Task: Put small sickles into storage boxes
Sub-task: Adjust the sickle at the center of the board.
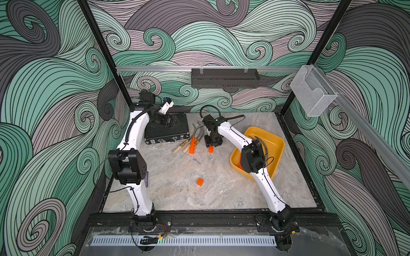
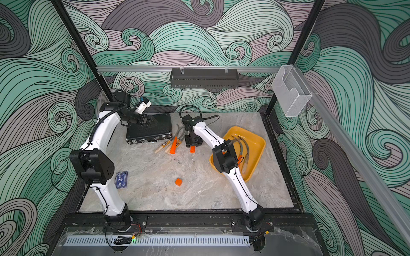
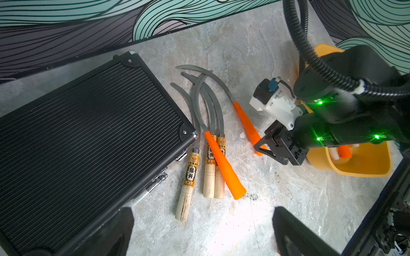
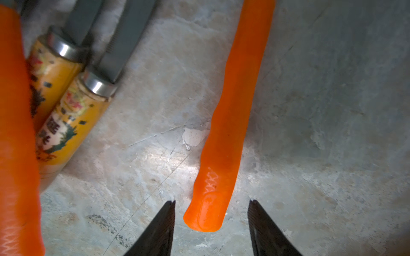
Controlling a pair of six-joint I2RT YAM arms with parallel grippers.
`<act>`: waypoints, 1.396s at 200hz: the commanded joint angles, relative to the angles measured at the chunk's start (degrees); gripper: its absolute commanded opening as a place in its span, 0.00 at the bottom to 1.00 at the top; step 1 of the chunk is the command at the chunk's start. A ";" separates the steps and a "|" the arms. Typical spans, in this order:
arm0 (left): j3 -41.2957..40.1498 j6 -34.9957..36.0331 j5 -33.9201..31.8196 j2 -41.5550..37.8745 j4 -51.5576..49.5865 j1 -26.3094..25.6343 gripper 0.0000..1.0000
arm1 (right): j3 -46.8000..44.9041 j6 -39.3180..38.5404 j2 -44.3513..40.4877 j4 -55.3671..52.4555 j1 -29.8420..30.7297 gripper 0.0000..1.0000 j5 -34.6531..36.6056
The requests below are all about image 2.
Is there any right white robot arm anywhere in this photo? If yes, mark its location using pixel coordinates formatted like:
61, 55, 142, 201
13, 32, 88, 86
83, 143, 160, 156
178, 105, 265, 232

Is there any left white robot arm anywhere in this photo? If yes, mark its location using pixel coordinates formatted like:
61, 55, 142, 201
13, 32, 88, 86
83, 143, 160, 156
69, 89, 152, 229

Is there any black ribbed storage case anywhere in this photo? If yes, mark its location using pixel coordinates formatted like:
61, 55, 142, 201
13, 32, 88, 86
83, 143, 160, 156
126, 113, 173, 145

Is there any small orange block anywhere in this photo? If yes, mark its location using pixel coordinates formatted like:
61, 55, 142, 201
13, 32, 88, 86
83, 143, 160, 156
175, 178, 183, 187

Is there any yellow plastic tray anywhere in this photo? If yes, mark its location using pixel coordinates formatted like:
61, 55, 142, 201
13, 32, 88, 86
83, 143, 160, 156
223, 126, 266, 182

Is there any blue card pack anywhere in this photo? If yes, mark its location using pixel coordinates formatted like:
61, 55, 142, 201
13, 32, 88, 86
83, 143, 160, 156
115, 171, 128, 189

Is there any wooden handle sickle with label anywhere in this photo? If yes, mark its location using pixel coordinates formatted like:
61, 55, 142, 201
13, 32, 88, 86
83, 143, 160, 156
155, 131, 178, 154

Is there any black wall shelf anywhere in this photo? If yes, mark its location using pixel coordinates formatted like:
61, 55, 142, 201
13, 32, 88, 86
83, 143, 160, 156
170, 68, 239, 89

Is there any white slotted cable duct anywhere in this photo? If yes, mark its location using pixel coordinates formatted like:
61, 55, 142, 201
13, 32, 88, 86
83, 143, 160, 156
63, 235, 250, 247

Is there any clear acrylic wall holder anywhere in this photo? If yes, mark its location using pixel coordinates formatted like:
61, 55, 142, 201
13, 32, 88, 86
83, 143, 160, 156
272, 65, 312, 117

